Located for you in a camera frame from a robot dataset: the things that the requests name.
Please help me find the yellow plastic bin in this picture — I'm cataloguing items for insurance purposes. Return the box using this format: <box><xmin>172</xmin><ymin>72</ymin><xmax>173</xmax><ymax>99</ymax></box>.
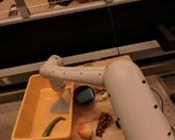
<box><xmin>11</xmin><ymin>74</ymin><xmax>75</xmax><ymax>140</ymax></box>

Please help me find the brown grape bunch toy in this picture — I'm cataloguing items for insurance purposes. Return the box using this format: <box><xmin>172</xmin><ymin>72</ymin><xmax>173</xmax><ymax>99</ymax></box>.
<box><xmin>95</xmin><ymin>112</ymin><xmax>112</xmax><ymax>137</ymax></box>

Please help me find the orange peach toy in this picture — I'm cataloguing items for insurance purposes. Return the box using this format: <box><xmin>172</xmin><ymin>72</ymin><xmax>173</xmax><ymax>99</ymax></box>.
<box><xmin>77</xmin><ymin>123</ymin><xmax>93</xmax><ymax>140</ymax></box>

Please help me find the green sponge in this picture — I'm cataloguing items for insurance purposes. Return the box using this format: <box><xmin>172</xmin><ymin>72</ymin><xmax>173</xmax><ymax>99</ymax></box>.
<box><xmin>76</xmin><ymin>89</ymin><xmax>94</xmax><ymax>104</ymax></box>

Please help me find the grey-blue towel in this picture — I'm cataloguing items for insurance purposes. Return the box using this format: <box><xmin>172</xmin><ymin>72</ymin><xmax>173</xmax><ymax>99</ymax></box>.
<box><xmin>50</xmin><ymin>97</ymin><xmax>70</xmax><ymax>114</ymax></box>

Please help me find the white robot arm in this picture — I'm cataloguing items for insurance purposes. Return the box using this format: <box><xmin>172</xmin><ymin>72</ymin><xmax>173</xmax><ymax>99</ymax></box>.
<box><xmin>39</xmin><ymin>55</ymin><xmax>175</xmax><ymax>140</ymax></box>

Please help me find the white handled dish brush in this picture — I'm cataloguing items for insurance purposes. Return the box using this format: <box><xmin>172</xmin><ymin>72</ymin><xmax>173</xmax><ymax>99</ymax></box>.
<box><xmin>115</xmin><ymin>119</ymin><xmax>121</xmax><ymax>130</ymax></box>

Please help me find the dark bowl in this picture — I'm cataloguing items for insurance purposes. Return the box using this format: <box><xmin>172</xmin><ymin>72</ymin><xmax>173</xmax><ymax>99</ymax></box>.
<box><xmin>74</xmin><ymin>85</ymin><xmax>95</xmax><ymax>105</ymax></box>

